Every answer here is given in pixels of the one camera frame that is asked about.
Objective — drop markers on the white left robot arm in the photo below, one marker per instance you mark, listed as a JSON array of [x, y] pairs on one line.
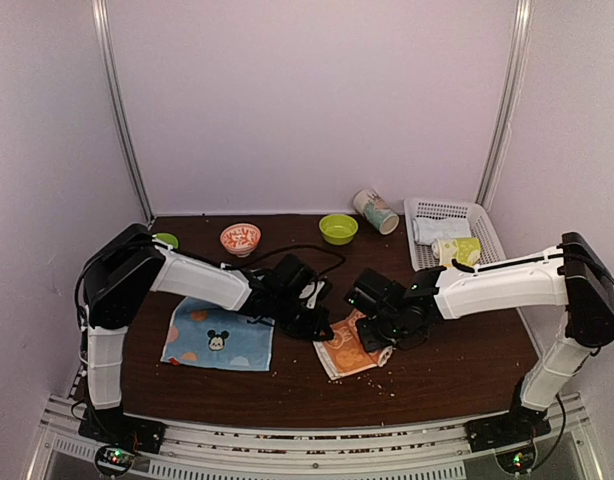
[[117, 282]]

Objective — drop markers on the circuit board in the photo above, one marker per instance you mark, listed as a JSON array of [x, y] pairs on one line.
[[517, 461], [112, 461]]

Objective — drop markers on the rolled green yellow towel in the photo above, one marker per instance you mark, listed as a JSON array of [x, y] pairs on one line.
[[466, 250]]

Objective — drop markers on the right circuit board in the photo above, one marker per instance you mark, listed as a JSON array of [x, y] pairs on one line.
[[517, 461]]

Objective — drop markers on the aluminium frame post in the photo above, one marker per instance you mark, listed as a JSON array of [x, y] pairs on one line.
[[511, 92], [104, 37]]

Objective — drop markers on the left circuit board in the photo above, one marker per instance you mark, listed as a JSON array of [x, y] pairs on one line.
[[112, 461]]

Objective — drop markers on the light blue folded towel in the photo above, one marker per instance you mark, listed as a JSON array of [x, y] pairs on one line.
[[427, 230]]

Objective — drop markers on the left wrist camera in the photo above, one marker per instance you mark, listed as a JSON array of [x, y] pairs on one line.
[[314, 292]]

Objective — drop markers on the green plastic bowl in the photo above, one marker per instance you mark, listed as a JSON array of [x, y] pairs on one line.
[[338, 229]]

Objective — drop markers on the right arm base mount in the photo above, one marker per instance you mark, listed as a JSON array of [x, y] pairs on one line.
[[519, 424]]

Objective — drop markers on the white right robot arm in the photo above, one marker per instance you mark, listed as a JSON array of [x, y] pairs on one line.
[[568, 279]]

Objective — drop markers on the blue mickey dotted towel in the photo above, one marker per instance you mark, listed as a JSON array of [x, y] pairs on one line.
[[205, 336]]

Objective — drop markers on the left aluminium frame post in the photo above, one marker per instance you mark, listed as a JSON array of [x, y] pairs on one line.
[[104, 37]]

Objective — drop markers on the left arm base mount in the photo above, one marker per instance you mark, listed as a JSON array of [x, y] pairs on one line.
[[114, 427]]

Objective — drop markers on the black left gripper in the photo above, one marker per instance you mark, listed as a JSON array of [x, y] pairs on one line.
[[314, 332]]

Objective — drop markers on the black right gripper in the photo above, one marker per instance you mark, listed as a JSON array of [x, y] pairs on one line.
[[371, 343]]

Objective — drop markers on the right aluminium frame post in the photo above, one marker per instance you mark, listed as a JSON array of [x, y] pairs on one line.
[[511, 92]]

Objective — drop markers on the tall illustrated ceramic cup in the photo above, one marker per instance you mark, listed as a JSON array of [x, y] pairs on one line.
[[374, 209]]

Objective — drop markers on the orange bunny towel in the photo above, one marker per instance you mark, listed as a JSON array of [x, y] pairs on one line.
[[345, 355]]

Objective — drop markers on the red patterned ceramic bowl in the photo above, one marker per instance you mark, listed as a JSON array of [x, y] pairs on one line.
[[240, 239]]

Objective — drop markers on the green plastic plate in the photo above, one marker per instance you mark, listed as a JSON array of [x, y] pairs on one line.
[[167, 238]]

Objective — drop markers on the white perforated plastic basket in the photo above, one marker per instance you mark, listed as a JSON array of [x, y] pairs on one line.
[[479, 222]]

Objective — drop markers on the front aluminium rail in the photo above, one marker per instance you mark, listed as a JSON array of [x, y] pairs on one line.
[[430, 450]]

